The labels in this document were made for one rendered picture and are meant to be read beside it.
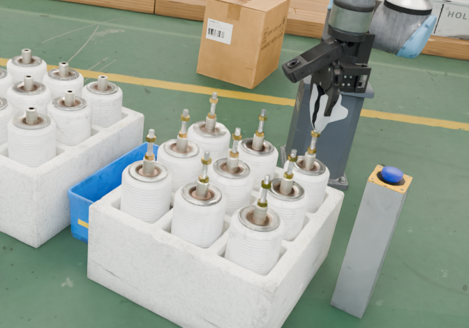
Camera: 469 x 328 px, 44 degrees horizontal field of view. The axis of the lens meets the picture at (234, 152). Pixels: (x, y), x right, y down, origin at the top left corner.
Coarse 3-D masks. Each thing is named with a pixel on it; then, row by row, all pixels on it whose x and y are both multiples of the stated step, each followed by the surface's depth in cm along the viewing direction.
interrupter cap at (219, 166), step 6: (216, 162) 116; (222, 162) 116; (240, 162) 117; (216, 168) 114; (222, 168) 114; (240, 168) 115; (246, 168) 115; (222, 174) 112; (228, 174) 112; (234, 174) 113; (240, 174) 113; (246, 174) 113
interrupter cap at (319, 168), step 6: (300, 156) 123; (300, 162) 121; (318, 162) 122; (294, 168) 118; (300, 168) 118; (312, 168) 120; (318, 168) 120; (324, 168) 120; (306, 174) 117; (312, 174) 117; (318, 174) 118
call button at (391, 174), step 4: (384, 168) 108; (388, 168) 108; (392, 168) 108; (396, 168) 108; (384, 172) 107; (388, 172) 106; (392, 172) 107; (396, 172) 107; (400, 172) 107; (384, 176) 107; (388, 176) 106; (392, 176) 106; (396, 176) 106; (400, 176) 106; (388, 180) 107; (392, 180) 106; (396, 180) 106
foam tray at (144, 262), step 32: (256, 192) 122; (96, 224) 110; (128, 224) 106; (160, 224) 108; (224, 224) 112; (320, 224) 115; (96, 256) 114; (128, 256) 109; (160, 256) 105; (192, 256) 102; (224, 256) 108; (288, 256) 105; (320, 256) 127; (128, 288) 113; (160, 288) 109; (192, 288) 105; (224, 288) 101; (256, 288) 97; (288, 288) 107; (192, 320) 108; (224, 320) 104; (256, 320) 100
